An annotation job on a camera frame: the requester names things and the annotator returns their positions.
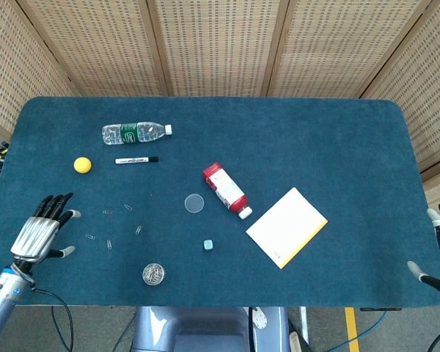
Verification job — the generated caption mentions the white whiteboard marker black cap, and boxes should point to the white whiteboard marker black cap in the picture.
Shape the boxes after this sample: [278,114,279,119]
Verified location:
[114,156,160,165]

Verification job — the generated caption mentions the blue floor cable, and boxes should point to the blue floor cable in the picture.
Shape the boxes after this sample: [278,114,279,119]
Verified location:
[337,310,389,352]
[51,307,71,352]

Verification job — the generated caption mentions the clear water bottle green label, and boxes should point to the clear water bottle green label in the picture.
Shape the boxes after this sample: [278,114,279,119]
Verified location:
[101,122,174,146]

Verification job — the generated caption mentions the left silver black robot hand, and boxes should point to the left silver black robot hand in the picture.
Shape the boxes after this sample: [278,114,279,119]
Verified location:
[10,192,82,264]

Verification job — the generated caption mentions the white perforated plate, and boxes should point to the white perforated plate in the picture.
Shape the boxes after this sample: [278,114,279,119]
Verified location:
[251,307,268,333]

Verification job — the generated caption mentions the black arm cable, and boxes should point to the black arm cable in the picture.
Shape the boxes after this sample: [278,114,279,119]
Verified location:
[31,287,75,352]

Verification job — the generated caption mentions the yellow foam ball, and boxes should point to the yellow foam ball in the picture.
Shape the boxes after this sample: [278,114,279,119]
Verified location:
[73,156,92,174]

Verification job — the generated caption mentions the yellow floor tape strip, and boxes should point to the yellow floor tape strip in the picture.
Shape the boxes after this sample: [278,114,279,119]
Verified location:
[344,307,360,352]

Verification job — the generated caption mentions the white notebook yellow spine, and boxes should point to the white notebook yellow spine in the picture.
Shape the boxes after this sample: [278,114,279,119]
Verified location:
[245,187,329,270]

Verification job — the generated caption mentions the silver-blue robot torso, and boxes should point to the silver-blue robot torso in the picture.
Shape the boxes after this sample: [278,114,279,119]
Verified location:
[131,306,290,352]

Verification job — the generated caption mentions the clear round plastic lid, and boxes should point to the clear round plastic lid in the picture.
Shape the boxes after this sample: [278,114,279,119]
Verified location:
[184,193,205,213]

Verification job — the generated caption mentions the container of paper clips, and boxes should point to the container of paper clips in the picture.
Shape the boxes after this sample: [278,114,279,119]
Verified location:
[142,263,166,286]

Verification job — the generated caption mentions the woven bamboo screen panel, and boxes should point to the woven bamboo screen panel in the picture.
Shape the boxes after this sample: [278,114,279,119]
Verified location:
[361,0,440,265]
[267,0,439,99]
[146,0,290,98]
[16,0,169,98]
[0,0,78,142]

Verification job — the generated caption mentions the blue felt table cover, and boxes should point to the blue felt table cover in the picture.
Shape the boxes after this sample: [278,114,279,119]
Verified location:
[0,96,440,308]

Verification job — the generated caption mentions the red juice bottle white cap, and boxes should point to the red juice bottle white cap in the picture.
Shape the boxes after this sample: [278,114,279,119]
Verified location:
[202,162,253,221]

